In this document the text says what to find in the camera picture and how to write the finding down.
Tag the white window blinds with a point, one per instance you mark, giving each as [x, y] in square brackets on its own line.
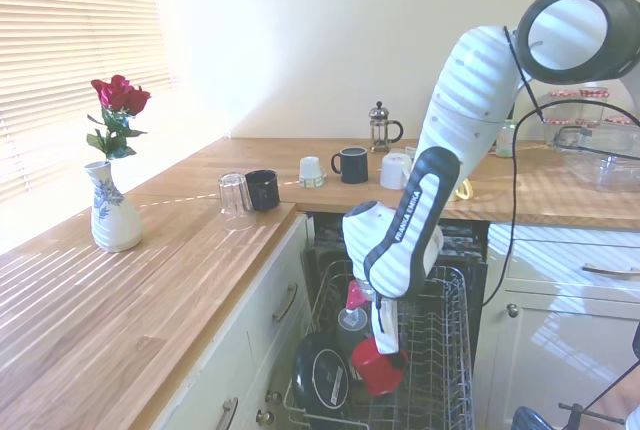
[75, 25]

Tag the small white patterned cup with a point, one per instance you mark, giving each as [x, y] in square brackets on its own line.
[311, 172]

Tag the clear glass bowl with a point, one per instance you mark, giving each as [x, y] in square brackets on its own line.
[605, 172]

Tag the yellow item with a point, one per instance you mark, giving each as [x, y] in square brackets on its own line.
[465, 192]

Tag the white blue-flowered vase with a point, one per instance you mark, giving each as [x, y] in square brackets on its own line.
[112, 220]

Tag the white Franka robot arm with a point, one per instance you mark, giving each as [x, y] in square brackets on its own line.
[400, 250]

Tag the white mug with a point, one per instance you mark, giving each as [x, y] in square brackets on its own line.
[392, 172]

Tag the wide dark mug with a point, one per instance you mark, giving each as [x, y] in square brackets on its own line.
[265, 192]

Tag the glass jar gingham lid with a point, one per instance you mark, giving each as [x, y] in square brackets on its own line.
[562, 107]
[595, 105]

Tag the round metal cabinet knob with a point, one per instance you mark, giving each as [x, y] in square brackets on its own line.
[273, 397]
[512, 310]
[265, 417]

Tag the green glass jar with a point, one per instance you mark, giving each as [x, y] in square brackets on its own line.
[505, 140]

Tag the blue ribbed object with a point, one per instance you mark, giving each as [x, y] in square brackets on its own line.
[532, 420]

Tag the red mug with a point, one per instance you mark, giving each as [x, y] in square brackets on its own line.
[372, 370]

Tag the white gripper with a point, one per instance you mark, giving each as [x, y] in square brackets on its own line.
[386, 325]

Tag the clear glass tumbler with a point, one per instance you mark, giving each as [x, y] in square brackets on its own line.
[235, 200]

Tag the glass French press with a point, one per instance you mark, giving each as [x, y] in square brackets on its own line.
[382, 130]

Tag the black bowl in rack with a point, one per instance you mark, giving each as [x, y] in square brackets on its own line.
[320, 375]

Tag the grey mug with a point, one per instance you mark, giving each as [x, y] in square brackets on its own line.
[350, 335]

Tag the black dishwasher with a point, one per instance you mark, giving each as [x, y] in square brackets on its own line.
[470, 245]

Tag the navy mug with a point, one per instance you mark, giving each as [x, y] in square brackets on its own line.
[354, 167]

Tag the red roses with leaves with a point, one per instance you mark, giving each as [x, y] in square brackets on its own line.
[120, 95]

